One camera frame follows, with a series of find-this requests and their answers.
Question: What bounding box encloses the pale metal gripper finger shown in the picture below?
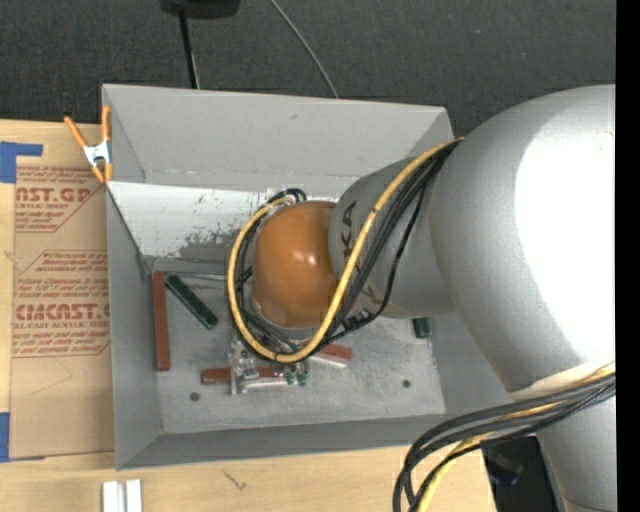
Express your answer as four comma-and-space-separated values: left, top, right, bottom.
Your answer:
228, 367, 275, 397
228, 338, 255, 368

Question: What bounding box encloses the red-brown flat block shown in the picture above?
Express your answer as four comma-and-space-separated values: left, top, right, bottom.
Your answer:
308, 343, 354, 370
151, 270, 172, 372
200, 365, 292, 387

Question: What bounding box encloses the brown cardboard board, red print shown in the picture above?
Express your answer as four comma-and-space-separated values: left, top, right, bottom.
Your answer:
0, 118, 117, 462

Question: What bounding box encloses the grey metal bin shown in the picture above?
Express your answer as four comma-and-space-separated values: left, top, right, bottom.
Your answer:
101, 83, 513, 472

